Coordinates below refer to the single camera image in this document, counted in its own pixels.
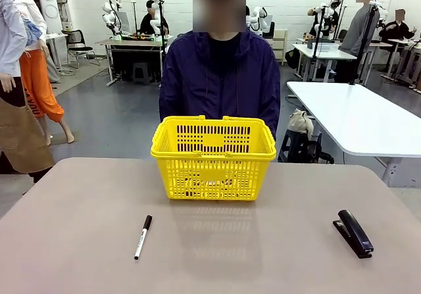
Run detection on black camera stand pole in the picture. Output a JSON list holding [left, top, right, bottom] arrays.
[[159, 0, 166, 62], [310, 4, 330, 82], [349, 1, 381, 87]]

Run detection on large white table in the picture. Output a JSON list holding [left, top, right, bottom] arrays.
[[285, 81, 421, 189]]

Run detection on white marker black cap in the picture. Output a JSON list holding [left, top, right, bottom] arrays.
[[134, 214, 153, 261]]

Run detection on grey plastic stool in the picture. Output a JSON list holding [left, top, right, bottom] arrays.
[[132, 61, 156, 85]]

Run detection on black stapler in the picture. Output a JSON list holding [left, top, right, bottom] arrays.
[[332, 209, 375, 259]]

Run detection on grey background work table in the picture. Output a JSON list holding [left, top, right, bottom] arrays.
[[95, 34, 175, 87]]

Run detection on black stool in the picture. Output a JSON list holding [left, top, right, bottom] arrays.
[[281, 128, 335, 165]]

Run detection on dark bag on floor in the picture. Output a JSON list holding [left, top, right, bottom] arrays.
[[284, 48, 302, 70]]

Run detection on person in grey sweater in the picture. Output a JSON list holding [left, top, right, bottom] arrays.
[[338, 0, 380, 85]]

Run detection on black office chair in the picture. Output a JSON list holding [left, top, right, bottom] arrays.
[[61, 29, 100, 70]]

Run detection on background white desk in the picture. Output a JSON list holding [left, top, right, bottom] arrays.
[[380, 37, 421, 89]]

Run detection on seated person in black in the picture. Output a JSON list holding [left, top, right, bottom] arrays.
[[139, 0, 170, 36]]

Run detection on yellow plastic shopping basket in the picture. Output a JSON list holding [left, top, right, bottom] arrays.
[[150, 114, 277, 202]]

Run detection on beige cloth bag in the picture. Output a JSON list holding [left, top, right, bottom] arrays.
[[288, 108, 318, 135]]

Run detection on seated person black sweater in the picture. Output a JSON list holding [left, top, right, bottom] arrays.
[[379, 9, 418, 42]]

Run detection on beige drawer cabinet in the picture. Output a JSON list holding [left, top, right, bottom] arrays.
[[272, 29, 289, 66]]

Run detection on white background table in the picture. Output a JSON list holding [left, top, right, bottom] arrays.
[[291, 42, 358, 83]]

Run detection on person in purple jacket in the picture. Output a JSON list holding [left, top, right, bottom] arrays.
[[159, 0, 282, 137]]

